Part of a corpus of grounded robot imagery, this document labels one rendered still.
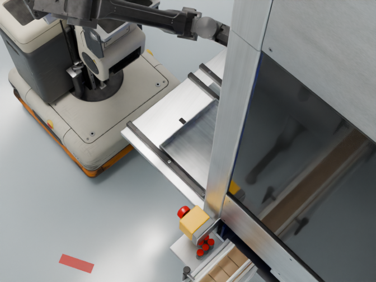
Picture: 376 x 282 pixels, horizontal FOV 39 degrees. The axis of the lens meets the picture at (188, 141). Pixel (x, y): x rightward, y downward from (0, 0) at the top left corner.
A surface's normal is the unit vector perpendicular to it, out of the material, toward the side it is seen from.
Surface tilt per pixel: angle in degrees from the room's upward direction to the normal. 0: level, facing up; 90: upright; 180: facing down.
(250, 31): 90
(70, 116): 0
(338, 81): 90
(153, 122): 0
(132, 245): 0
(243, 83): 90
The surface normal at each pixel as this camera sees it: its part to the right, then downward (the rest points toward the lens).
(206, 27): -0.18, 0.15
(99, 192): 0.03, -0.45
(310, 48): -0.72, 0.62
